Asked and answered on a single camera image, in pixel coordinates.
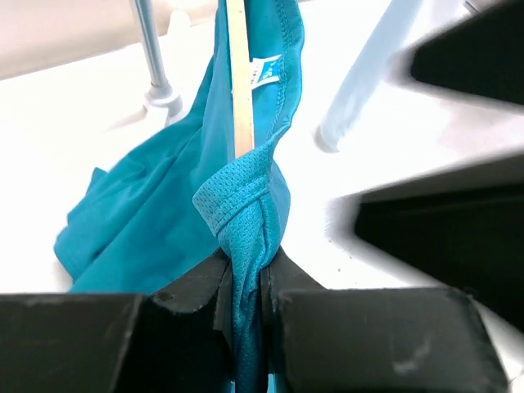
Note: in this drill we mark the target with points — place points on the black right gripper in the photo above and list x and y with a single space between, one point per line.
462 224

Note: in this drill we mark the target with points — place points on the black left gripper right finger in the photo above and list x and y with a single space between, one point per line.
414 339

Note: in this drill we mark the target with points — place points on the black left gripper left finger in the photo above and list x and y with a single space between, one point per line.
176 340

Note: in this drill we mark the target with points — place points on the teal t shirt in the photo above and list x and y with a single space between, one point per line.
182 194

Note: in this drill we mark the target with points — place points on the beige wooden hanger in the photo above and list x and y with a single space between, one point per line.
243 119

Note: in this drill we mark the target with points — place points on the white hanging cloth bag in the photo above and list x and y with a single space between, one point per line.
401 24

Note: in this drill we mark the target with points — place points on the white rack base foot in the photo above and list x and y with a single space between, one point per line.
159 106

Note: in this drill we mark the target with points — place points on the silver rack left pole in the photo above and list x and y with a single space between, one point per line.
144 16

